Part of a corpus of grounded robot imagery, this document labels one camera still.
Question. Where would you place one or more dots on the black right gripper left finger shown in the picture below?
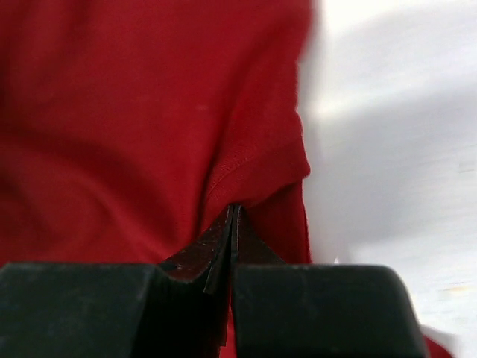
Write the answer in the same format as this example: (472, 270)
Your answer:
(176, 308)

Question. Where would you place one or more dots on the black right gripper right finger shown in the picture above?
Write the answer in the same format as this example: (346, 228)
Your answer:
(285, 310)

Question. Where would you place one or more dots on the dark red t shirt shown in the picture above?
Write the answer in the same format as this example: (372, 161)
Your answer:
(128, 126)

